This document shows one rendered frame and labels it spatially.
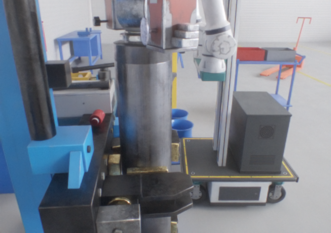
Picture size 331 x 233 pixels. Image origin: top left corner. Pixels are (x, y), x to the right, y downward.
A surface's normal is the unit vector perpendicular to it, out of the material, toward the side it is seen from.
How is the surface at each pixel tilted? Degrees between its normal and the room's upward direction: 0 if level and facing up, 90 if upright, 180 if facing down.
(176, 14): 90
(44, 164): 90
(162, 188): 0
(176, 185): 0
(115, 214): 0
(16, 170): 90
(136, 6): 82
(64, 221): 90
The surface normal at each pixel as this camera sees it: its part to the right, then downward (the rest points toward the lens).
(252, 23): 0.10, 0.37
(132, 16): -0.48, 0.61
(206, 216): 0.00, -0.93
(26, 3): 0.73, 0.25
